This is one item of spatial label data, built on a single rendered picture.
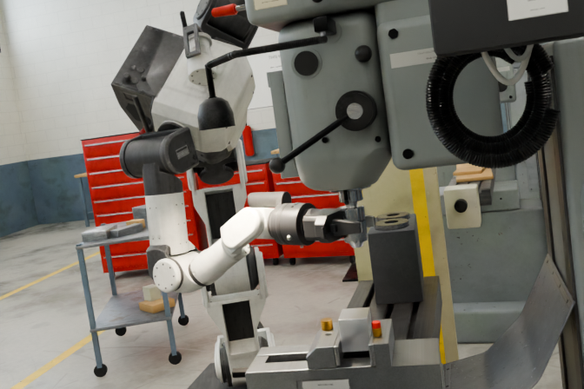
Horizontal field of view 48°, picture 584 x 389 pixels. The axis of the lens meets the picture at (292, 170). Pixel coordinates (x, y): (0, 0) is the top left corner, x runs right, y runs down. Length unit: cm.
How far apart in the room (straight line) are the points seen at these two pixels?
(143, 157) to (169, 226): 17
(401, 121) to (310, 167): 19
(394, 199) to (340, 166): 185
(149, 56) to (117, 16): 1008
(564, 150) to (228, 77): 85
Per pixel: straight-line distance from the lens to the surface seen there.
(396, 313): 164
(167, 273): 151
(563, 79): 109
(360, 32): 116
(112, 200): 673
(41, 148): 1263
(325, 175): 120
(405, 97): 113
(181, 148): 154
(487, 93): 112
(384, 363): 117
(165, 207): 153
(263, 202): 140
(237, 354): 211
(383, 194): 302
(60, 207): 1256
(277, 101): 127
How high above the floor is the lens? 147
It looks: 5 degrees down
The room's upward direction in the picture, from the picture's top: 8 degrees counter-clockwise
